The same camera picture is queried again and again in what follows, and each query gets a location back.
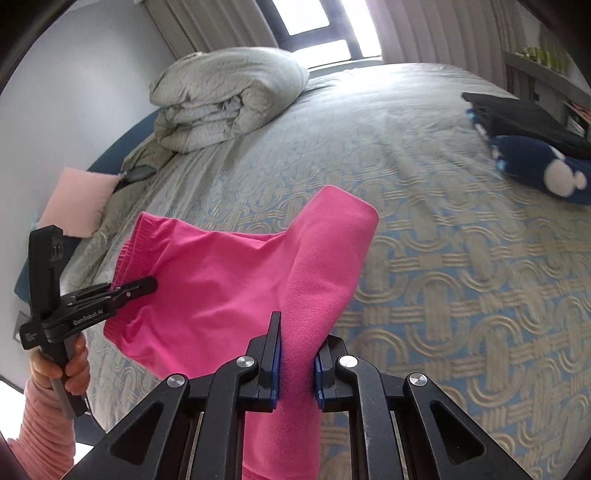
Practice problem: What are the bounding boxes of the pink pants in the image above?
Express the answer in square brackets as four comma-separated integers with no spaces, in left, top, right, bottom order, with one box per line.
[103,185,379,479]

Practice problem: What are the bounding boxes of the left forearm pink sleeve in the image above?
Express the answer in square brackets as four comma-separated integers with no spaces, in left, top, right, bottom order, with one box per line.
[7,379,76,479]

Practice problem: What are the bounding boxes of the left hand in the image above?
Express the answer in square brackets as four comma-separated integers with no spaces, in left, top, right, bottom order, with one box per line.
[28,332,91,397]

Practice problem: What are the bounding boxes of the pink pillow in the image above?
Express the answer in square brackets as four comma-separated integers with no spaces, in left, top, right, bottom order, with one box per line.
[38,167,120,239]

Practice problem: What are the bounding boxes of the patterned blue beige bedspread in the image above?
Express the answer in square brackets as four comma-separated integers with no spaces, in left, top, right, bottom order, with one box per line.
[62,64,590,479]

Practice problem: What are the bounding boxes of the folded grey duvet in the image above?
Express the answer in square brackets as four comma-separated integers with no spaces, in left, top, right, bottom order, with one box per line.
[149,47,310,153]

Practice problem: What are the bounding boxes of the folded black garment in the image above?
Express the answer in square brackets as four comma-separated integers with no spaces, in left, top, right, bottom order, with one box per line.
[462,92,590,160]

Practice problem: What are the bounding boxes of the grey dressing table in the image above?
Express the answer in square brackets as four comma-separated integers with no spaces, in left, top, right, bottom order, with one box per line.
[504,52,590,140]

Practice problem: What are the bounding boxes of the dark framed window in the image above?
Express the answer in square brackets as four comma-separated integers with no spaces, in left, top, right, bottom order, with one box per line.
[257,0,382,66]

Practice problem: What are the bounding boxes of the beige pleated curtain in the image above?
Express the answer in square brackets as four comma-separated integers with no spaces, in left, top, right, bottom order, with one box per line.
[144,0,525,87]

